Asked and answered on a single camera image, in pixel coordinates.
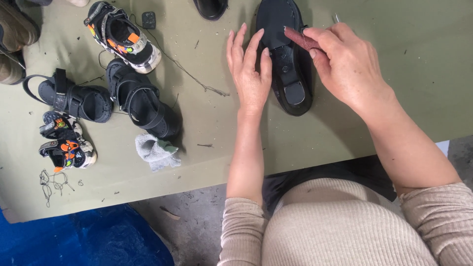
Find grey rag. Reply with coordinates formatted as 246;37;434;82
135;133;182;173

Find person's beige ribbed sweater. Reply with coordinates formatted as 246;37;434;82
217;178;473;266

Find small colourful child's sandal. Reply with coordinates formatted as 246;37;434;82
38;138;98;173
39;111;83;140

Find person's black trousers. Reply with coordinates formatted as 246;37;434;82
262;154;398;216

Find black strap sandal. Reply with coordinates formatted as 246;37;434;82
22;68;114;124
106;58;182;140

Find long dark thread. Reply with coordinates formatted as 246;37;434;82
127;14;231;97

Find tangled dark thread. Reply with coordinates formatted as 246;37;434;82
39;169;75;208

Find small black rubber patch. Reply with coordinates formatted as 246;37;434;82
141;11;156;30

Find large colourful child's sandal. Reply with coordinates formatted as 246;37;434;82
84;1;162;74

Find black glossy shoe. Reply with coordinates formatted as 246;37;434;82
192;0;229;21

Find blue plastic sheet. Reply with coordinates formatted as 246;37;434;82
0;203;175;266

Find person's left hand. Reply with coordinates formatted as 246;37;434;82
226;23;273;113

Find person's right hand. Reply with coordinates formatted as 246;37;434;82
302;22;393;111

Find black heeled shoe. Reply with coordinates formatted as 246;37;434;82
255;0;314;117

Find brown shoe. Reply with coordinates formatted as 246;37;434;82
0;50;27;85
0;0;41;53

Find reddish sandpaper strip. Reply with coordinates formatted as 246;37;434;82
283;26;323;51

